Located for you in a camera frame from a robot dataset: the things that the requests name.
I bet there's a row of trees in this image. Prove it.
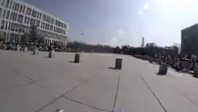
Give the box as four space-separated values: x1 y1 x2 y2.
66 39 156 58

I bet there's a row of bollards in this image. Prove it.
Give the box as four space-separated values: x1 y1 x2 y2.
29 45 198 79

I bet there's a grey paved plaza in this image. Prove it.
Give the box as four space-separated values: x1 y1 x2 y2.
0 45 198 112

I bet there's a tree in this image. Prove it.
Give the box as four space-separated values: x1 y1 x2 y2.
21 24 47 47

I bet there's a row of parked motorbikes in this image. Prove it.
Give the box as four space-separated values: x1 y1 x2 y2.
151 51 198 75

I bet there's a row of parked bicycles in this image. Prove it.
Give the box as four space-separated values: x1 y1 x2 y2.
0 39 69 56

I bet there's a large white building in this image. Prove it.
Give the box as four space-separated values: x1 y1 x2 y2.
0 0 72 48

